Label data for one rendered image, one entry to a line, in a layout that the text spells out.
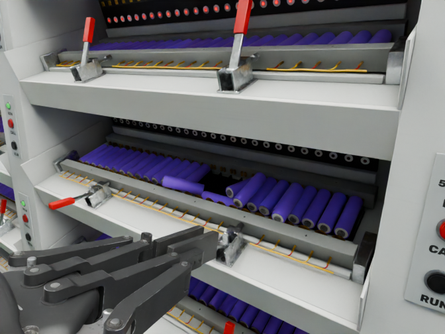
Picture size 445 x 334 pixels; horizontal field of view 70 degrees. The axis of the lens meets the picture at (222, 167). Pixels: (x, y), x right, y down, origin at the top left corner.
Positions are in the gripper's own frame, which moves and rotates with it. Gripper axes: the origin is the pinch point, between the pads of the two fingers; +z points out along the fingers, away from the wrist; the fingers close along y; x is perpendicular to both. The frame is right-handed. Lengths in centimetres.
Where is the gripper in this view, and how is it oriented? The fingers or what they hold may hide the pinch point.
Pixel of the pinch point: (186, 249)
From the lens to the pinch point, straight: 32.8
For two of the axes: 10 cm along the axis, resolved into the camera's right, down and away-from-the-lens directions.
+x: 1.3, -9.8, -1.4
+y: 8.2, 1.8, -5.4
